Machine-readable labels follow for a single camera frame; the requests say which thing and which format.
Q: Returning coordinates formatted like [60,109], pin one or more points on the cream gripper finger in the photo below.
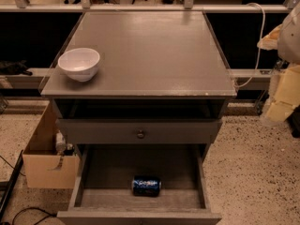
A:
[284,95]
[270,41]

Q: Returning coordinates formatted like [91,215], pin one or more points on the blue pepsi can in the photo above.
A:
[148,186]

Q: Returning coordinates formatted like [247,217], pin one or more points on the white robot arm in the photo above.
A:
[289,37]

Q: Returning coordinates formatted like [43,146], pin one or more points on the grey wooden drawer cabinet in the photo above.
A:
[154,66]

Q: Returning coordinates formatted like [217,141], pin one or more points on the closed grey top drawer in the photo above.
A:
[93,131]

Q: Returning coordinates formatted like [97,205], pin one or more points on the round metal drawer knob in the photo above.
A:
[140,134]

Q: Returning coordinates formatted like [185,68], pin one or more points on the open grey middle drawer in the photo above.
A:
[103,194]

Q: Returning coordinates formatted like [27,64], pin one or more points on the white ceramic bowl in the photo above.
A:
[80,64]

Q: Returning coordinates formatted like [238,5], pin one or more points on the plastic bottle in box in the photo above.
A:
[60,143]

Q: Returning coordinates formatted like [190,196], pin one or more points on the cardboard box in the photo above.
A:
[44,166]

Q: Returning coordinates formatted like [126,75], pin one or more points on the black flat bar on floor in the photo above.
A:
[8,186]

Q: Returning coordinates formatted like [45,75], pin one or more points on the black object on rail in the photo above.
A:
[14,68]

